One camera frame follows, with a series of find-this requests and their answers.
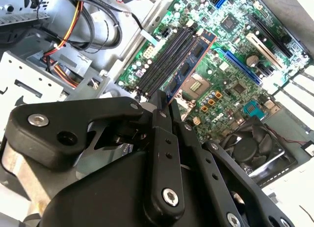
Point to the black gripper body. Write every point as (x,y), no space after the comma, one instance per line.
(110,200)

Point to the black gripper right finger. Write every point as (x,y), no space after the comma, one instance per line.
(203,163)

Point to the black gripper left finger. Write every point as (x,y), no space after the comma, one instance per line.
(49,133)

